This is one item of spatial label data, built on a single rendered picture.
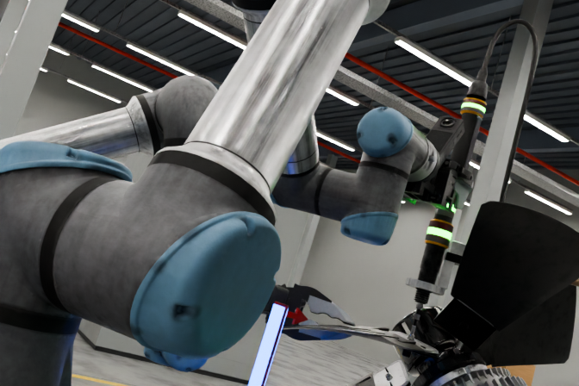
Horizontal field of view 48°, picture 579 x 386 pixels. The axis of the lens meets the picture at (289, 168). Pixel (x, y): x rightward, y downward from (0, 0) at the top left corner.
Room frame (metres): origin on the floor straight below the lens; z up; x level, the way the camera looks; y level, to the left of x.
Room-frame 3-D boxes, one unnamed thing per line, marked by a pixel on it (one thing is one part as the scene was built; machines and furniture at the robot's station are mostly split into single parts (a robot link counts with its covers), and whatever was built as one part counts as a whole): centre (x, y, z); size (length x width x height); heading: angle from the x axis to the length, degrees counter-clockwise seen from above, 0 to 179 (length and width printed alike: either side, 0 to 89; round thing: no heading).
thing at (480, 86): (1.17, -0.30, 1.49); 0.04 x 0.04 x 0.46
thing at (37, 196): (0.58, 0.18, 1.20); 0.13 x 0.12 x 0.14; 64
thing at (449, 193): (1.07, -0.23, 1.46); 0.12 x 0.08 x 0.09; 144
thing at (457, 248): (1.17, -0.31, 1.33); 0.09 x 0.07 x 0.10; 79
